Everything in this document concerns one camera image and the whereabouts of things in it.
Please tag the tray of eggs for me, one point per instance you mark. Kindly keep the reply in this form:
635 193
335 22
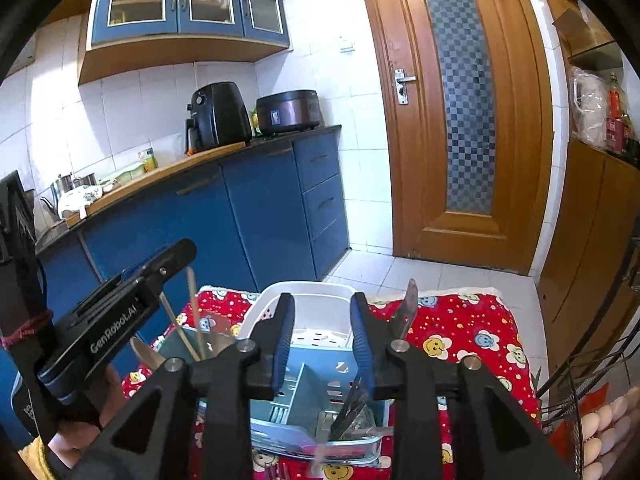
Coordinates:
605 425

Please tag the blue cabinet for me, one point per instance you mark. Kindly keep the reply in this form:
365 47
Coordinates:
260 200
175 45

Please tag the green yellow box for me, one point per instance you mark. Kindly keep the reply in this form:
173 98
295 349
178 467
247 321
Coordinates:
147 160

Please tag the white floral dish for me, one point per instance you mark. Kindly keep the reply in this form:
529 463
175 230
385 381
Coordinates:
80 200

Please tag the blue lower cabinet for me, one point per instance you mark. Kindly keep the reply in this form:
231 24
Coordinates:
260 200

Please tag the white wall switch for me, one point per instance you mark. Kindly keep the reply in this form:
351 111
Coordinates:
347 45

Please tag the red floral tablecloth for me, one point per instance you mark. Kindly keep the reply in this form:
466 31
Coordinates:
465 320

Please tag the steel pot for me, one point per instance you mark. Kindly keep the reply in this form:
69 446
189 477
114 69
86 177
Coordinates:
75 182

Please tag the black kitchen scissors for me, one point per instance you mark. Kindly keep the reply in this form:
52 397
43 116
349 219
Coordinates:
350 410

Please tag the dark rice cooker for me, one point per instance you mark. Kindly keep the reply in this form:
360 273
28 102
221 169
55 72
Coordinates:
290 110

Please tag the wooden shelf unit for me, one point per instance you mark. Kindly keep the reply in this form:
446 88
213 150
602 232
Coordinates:
585 210

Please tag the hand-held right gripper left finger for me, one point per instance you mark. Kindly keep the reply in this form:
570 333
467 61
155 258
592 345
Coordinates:
282 340

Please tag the wooden door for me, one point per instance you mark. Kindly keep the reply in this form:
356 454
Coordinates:
400 185

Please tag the wooden spoon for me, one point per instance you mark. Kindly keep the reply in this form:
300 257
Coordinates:
145 352

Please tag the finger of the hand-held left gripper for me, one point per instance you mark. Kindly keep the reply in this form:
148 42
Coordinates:
167 265

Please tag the white jug in plastic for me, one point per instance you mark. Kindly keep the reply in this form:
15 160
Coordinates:
587 105

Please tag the white plastic basket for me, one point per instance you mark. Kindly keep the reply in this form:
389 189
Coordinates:
320 295

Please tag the blue upper cabinet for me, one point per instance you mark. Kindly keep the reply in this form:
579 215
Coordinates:
175 45

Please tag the red paper packet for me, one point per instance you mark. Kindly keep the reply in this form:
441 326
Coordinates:
595 395

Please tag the person's left hand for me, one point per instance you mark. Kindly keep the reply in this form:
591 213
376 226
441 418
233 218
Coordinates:
75 440

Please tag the black air fryer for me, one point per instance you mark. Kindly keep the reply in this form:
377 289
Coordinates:
220 115

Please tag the blue plastic utensil organizer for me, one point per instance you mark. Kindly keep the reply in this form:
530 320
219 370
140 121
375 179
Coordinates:
320 365

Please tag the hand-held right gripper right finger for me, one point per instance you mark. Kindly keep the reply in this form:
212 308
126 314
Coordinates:
362 345

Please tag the wooden chopstick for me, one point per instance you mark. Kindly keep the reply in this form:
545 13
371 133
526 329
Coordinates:
192 310
175 320

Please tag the red label sauce bottle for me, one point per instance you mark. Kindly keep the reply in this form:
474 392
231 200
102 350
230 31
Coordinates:
617 120

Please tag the cardboard box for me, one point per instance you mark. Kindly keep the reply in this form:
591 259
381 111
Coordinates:
580 30

